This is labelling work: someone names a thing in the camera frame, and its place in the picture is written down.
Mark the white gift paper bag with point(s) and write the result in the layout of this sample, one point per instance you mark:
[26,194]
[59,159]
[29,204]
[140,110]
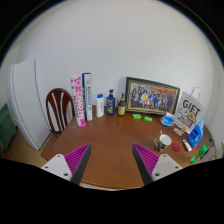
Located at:
[189,111]

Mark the dark blue pump bottle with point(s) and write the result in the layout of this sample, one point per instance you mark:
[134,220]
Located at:
[110,103]

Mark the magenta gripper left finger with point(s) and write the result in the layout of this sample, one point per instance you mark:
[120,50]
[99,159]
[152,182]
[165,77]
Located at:
[71,166]

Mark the red round coaster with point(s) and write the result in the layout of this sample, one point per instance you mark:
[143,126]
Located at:
[176,147]

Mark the patterned mug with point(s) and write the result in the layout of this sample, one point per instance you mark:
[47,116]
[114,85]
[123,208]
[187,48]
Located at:
[162,142]

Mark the blue detergent bottle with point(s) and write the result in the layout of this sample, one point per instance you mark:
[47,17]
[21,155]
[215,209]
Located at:
[196,134]

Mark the white remote control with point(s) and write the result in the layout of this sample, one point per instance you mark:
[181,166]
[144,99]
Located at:
[187,145]

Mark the green plastic soda bottle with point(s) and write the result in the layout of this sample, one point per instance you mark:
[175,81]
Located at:
[201,152]

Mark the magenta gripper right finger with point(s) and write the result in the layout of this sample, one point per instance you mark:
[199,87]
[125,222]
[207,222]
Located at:
[152,166]

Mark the pink white tall tube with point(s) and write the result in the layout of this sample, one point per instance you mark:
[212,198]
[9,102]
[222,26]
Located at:
[77,95]

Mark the white radiator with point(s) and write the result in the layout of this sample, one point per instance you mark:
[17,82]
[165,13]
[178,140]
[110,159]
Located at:
[212,154]

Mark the right green soap bar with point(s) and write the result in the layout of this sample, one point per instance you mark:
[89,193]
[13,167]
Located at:
[148,119]

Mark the amber pump bottle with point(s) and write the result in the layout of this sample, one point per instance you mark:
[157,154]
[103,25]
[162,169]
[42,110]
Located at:
[121,106]

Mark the green soap bar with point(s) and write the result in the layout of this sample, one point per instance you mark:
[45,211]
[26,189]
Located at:
[136,116]
[148,119]

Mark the framed group photo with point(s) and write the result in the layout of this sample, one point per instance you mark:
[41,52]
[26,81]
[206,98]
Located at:
[150,97]

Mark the blue white tall tube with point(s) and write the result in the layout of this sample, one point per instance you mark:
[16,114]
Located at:
[87,95]

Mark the white lotion bottle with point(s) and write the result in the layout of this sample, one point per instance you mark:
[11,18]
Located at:
[100,105]

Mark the blue tissue pack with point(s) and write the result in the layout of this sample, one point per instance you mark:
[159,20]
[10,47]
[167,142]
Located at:
[167,120]

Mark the dark wooden chair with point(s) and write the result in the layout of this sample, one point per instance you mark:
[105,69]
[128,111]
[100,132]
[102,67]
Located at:
[60,109]

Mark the white refrigerator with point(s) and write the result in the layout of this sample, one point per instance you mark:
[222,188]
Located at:
[25,103]

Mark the left green soap bar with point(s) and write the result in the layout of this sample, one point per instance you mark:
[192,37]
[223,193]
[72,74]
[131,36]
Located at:
[136,116]

